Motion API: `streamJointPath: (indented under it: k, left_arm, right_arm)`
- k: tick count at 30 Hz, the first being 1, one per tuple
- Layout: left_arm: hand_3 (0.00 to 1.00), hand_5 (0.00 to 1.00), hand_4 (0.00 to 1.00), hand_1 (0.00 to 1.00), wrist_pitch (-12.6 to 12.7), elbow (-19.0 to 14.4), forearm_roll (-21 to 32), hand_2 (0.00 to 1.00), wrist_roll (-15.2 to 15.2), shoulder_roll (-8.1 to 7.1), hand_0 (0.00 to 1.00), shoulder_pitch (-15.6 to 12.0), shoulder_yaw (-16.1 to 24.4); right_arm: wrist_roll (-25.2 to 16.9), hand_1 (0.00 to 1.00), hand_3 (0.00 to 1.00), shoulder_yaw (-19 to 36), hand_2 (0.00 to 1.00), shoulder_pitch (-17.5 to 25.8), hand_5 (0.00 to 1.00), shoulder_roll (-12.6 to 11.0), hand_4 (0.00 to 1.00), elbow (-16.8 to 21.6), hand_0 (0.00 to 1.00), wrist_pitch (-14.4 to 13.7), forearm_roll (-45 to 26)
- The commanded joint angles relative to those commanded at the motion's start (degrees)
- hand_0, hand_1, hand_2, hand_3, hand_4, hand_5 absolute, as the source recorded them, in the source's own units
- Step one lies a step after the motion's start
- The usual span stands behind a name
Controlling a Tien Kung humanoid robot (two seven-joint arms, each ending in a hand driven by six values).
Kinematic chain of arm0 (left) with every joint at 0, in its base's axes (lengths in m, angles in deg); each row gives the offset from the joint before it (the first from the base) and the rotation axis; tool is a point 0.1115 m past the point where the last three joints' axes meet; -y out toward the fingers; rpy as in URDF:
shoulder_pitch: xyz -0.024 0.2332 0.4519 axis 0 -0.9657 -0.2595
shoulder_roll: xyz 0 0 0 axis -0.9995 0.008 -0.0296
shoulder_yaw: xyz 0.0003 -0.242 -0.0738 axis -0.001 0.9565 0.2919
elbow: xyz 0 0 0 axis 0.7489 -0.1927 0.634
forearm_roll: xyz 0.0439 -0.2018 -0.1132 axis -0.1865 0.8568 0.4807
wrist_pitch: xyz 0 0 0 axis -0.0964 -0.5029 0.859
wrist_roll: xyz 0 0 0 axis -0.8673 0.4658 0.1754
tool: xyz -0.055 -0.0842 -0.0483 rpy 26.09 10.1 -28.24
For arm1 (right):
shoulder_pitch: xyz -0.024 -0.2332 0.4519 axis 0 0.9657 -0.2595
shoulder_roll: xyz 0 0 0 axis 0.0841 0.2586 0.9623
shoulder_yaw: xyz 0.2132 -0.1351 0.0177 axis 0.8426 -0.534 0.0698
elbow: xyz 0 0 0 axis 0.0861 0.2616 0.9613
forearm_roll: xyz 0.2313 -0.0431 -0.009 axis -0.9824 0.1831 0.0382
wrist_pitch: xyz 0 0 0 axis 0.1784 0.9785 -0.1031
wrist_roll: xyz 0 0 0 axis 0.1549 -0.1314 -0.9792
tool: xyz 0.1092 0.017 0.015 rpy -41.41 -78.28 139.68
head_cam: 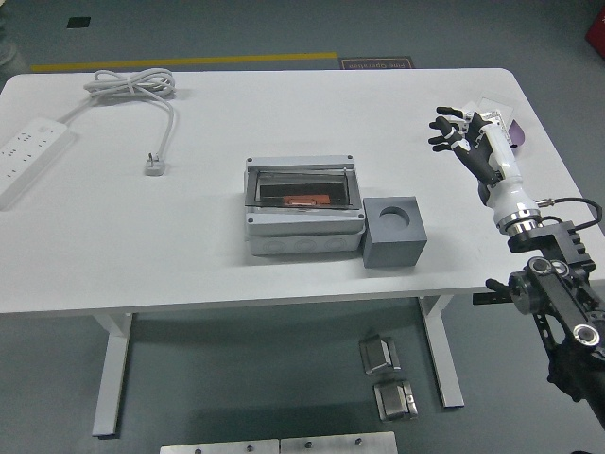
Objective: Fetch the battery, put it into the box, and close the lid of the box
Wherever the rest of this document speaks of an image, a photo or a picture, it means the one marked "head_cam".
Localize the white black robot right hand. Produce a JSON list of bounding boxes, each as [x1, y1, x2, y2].
[[427, 105, 541, 228]]

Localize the orange cylindrical battery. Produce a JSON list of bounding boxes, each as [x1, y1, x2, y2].
[[282, 193, 331, 208]]

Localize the transparent hinged box lid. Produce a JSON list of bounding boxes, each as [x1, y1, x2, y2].
[[245, 165, 363, 214]]

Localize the grey plastic junction box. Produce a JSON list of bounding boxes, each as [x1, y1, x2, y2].
[[243, 154, 368, 257]]

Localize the white blank cover plate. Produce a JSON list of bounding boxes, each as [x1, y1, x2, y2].
[[475, 96, 516, 122]]

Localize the black table control panel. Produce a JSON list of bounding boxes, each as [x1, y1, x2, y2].
[[472, 291, 514, 306]]

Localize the grey block with round hole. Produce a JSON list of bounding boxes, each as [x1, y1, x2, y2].
[[362, 194, 429, 270]]

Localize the white table leg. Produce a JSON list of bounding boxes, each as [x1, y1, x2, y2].
[[91, 311, 134, 439], [418, 295, 466, 409]]

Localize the red object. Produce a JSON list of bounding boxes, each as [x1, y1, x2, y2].
[[584, 9, 605, 48]]

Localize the metal foot block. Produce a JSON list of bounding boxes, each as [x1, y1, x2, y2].
[[358, 334, 402, 376], [372, 377, 420, 422]]

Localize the white power strip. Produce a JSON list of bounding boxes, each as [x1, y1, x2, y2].
[[0, 116, 79, 212]]

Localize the metal base plate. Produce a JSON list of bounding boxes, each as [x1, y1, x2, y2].
[[159, 439, 281, 454], [279, 430, 398, 454]]

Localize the white power cable with plug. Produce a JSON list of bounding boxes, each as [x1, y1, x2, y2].
[[57, 67, 178, 178]]

